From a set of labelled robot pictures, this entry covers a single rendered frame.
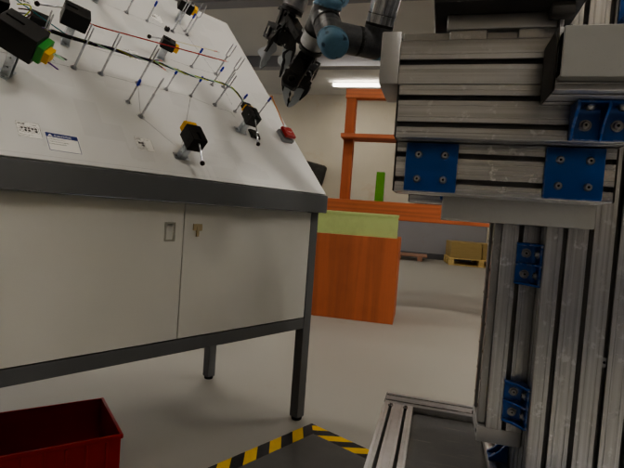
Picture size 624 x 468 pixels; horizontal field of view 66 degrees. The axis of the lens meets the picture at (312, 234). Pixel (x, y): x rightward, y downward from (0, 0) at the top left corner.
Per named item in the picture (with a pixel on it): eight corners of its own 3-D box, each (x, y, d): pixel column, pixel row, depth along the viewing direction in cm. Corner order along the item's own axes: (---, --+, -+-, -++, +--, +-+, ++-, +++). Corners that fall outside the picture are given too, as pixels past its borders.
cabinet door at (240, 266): (305, 318, 180) (313, 213, 178) (178, 339, 139) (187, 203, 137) (300, 316, 182) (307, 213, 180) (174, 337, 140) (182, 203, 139)
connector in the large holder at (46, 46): (43, 51, 113) (48, 37, 111) (55, 58, 114) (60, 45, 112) (31, 60, 109) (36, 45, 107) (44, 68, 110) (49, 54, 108)
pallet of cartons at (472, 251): (508, 266, 980) (510, 244, 978) (515, 271, 890) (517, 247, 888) (443, 260, 1013) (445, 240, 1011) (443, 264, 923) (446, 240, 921)
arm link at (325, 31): (367, 40, 121) (357, 16, 127) (325, 31, 117) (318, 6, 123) (355, 66, 127) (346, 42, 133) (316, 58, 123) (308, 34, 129)
